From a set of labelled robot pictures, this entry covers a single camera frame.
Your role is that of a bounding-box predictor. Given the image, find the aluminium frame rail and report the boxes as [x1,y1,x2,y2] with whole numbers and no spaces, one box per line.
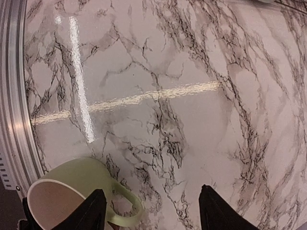
[0,0,44,197]

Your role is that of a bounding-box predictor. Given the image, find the light green mug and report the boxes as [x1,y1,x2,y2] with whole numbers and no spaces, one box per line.
[27,157,144,230]

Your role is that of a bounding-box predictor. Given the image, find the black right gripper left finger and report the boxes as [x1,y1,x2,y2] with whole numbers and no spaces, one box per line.
[53,189,107,230]

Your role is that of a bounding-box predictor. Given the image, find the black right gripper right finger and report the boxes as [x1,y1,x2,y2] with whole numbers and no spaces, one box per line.
[199,185,258,230]

